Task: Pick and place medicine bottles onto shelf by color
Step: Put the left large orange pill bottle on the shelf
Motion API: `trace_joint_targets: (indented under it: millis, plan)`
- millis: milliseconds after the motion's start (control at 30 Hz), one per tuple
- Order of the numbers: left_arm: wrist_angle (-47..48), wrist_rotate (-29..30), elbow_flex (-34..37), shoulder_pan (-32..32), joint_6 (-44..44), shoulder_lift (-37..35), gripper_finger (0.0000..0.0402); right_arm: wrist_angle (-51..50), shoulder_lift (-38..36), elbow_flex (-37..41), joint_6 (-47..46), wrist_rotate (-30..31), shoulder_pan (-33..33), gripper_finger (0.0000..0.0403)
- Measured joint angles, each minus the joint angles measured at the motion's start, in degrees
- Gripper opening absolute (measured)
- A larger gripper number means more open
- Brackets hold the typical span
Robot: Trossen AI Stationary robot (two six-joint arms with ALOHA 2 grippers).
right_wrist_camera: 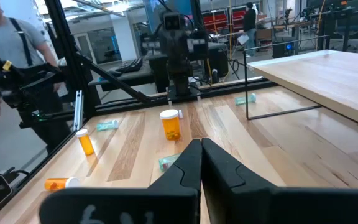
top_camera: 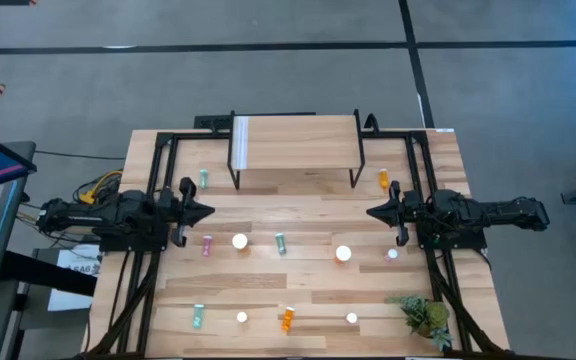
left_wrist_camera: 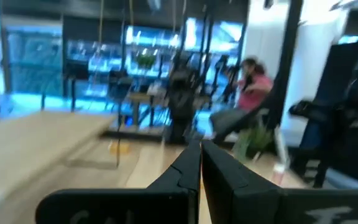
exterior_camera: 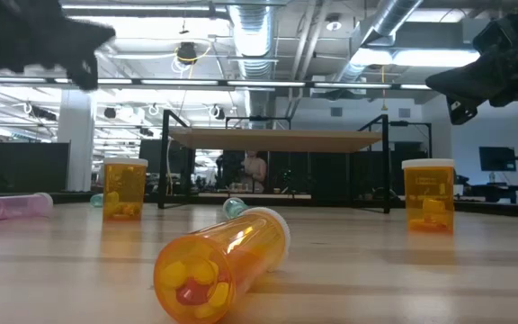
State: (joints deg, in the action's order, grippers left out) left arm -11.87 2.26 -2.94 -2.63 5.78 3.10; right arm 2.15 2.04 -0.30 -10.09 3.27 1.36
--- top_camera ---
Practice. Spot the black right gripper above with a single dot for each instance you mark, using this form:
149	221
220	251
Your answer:
397	187

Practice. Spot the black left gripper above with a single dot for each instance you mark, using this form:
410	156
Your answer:
184	186

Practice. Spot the green medicine bottle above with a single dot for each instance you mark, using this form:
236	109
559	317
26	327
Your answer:
203	179
198	316
280	244

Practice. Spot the pink medicine bottle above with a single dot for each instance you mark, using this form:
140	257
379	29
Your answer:
351	317
207	246
392	254

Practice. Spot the large orange medicine bottle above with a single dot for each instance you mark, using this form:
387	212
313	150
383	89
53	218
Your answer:
239	241
343	253

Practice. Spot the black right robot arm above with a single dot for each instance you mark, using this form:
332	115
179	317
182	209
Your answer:
468	212

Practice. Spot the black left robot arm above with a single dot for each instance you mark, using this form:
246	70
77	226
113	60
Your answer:
118	212

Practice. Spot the small orange medicine bottle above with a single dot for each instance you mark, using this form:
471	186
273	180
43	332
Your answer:
383	179

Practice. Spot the wooden shelf with black legs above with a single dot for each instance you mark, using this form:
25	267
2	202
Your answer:
298	142

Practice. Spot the small white-capped medicine bottle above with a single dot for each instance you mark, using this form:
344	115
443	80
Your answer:
241	316

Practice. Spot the medium orange medicine bottle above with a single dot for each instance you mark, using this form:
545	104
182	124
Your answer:
288	320

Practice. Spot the white label sticker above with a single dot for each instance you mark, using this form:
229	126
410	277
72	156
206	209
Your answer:
444	130

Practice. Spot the potted green succulent plant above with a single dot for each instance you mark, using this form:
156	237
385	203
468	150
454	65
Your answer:
425	315

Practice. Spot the white paper sheet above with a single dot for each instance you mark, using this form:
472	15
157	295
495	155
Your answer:
73	257

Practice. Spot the black stand base beam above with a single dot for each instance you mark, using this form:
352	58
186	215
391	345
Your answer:
48	272

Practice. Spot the black aluminium table frame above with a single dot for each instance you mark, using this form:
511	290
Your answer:
198	135

